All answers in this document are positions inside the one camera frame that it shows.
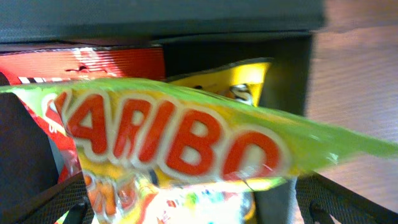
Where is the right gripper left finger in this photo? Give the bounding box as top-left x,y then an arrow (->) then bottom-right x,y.
9,172 -> 94,224

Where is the green Haribo gummy bag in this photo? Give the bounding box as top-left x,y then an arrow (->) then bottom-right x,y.
1,78 -> 397,223

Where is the dark green open box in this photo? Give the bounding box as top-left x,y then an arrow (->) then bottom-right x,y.
1,1 -> 325,223

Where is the red Hacks candy bag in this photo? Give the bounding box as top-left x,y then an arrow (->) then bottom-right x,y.
1,47 -> 166,182

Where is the yellow Hacks candy bag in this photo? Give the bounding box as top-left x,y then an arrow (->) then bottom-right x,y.
166,57 -> 272,106

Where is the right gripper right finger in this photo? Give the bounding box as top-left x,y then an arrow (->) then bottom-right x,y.
295,173 -> 397,224

